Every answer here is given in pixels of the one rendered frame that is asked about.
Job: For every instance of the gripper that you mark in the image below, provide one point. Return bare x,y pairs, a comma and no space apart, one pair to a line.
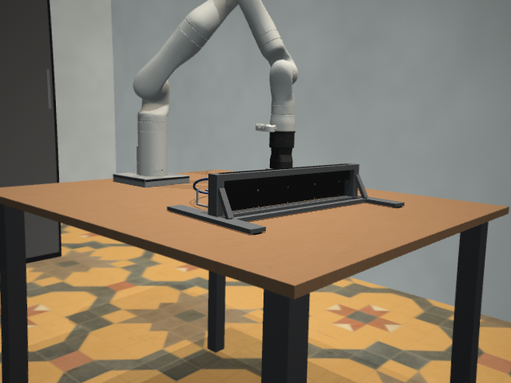
282,139

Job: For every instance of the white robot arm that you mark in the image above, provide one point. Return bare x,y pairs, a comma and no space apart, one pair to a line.
151,83

